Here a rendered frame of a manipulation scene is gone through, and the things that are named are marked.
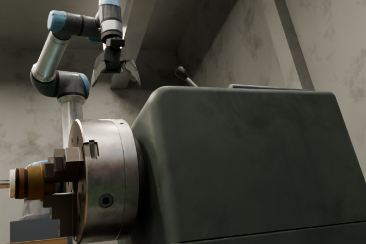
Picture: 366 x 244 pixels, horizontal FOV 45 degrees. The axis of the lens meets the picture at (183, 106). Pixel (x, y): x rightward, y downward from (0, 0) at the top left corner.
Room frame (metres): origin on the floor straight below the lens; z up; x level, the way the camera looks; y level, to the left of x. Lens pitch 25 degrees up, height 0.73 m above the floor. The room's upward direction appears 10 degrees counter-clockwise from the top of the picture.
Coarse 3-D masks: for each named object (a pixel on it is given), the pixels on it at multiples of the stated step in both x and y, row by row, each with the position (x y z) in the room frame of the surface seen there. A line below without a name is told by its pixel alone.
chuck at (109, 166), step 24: (96, 120) 1.02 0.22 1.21; (72, 144) 1.08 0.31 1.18; (96, 144) 0.97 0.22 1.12; (120, 144) 0.98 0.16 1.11; (96, 168) 0.95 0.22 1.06; (120, 168) 0.98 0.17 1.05; (96, 192) 0.97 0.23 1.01; (120, 192) 0.99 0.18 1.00; (96, 216) 1.00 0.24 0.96; (120, 216) 1.03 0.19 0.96; (96, 240) 1.09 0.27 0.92
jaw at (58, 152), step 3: (54, 150) 1.12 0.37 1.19; (57, 150) 1.13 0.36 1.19; (60, 150) 1.13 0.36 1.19; (63, 150) 1.13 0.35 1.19; (54, 153) 1.12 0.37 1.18; (57, 153) 1.12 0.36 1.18; (60, 153) 1.12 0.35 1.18; (63, 153) 1.12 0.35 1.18; (54, 156) 1.12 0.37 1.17; (57, 156) 1.11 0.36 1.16; (60, 156) 1.11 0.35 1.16; (48, 159) 1.09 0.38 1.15; (51, 159) 1.09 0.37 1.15; (48, 162) 1.08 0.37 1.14; (51, 162) 1.08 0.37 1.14
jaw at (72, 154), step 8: (88, 144) 0.96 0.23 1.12; (64, 152) 0.96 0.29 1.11; (72, 152) 0.95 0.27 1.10; (80, 152) 0.96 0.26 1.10; (88, 152) 0.95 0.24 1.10; (96, 152) 0.96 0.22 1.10; (56, 160) 0.98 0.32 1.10; (64, 160) 0.97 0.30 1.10; (72, 160) 0.95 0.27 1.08; (80, 160) 0.95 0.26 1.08; (48, 168) 1.00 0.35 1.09; (56, 168) 0.97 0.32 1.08; (64, 168) 0.97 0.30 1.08; (72, 168) 0.98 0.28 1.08; (80, 168) 0.99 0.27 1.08; (48, 176) 0.99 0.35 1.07; (56, 176) 1.00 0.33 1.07; (64, 176) 1.01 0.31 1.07; (72, 176) 1.02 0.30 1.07
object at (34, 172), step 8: (16, 168) 1.00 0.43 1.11; (32, 168) 1.01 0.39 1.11; (40, 168) 1.01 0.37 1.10; (16, 176) 0.99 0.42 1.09; (24, 176) 0.99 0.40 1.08; (32, 176) 1.00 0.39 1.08; (40, 176) 1.01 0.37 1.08; (16, 184) 0.99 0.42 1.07; (24, 184) 1.00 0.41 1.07; (32, 184) 1.00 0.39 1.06; (40, 184) 1.01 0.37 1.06; (48, 184) 1.03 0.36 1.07; (16, 192) 1.00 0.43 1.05; (24, 192) 1.01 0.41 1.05; (32, 192) 1.01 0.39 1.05; (40, 192) 1.02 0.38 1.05; (48, 192) 1.05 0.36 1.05; (40, 200) 1.05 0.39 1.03
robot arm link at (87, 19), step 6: (84, 18) 1.24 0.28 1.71; (90, 18) 1.26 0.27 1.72; (84, 24) 1.25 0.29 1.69; (90, 24) 1.26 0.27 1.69; (96, 24) 1.26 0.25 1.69; (84, 30) 1.26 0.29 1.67; (90, 30) 1.27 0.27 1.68; (96, 30) 1.28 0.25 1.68; (84, 36) 1.30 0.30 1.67; (90, 36) 1.30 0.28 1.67; (96, 36) 1.30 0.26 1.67; (96, 42) 1.34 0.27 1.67; (102, 42) 1.36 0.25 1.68
